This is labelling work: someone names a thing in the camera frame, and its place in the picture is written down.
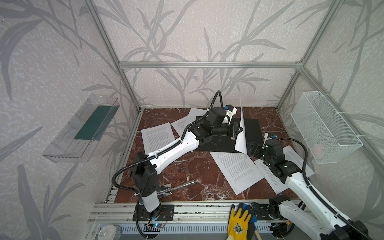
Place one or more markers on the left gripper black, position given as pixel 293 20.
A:
pixel 234 130

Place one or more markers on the white tape roll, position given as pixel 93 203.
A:
pixel 110 232

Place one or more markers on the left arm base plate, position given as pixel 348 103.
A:
pixel 162 213

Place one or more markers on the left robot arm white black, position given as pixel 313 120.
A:
pixel 146 168

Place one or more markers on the green circuit board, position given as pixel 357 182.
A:
pixel 155 227

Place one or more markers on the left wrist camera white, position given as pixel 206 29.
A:
pixel 230 112

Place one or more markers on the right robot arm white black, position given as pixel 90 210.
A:
pixel 327 222

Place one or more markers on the white wire mesh basket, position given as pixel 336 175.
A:
pixel 325 131

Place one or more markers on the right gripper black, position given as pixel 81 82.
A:
pixel 256 149

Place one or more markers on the yellow blue work glove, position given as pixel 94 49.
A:
pixel 240 225

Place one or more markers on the aluminium frame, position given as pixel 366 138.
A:
pixel 265 54

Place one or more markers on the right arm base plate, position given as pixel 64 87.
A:
pixel 267 212

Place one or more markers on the paper sheet back top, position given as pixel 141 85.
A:
pixel 193 115

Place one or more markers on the clear plastic tray green base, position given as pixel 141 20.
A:
pixel 79 138

